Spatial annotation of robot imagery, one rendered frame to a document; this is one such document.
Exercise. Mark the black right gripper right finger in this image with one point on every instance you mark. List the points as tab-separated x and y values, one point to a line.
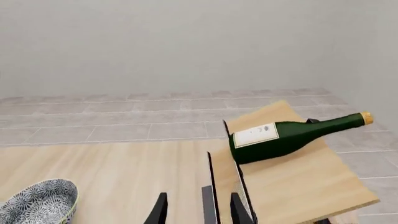
238	212

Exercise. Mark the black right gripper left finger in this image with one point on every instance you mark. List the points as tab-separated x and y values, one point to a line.
160	212

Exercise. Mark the green wine bottle white label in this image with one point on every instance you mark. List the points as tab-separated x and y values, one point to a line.
264	145

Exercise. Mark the blue white patterned bowl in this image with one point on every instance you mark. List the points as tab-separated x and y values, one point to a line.
37	203

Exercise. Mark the wooden wine rack black frame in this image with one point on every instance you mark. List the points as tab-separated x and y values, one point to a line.
298	182

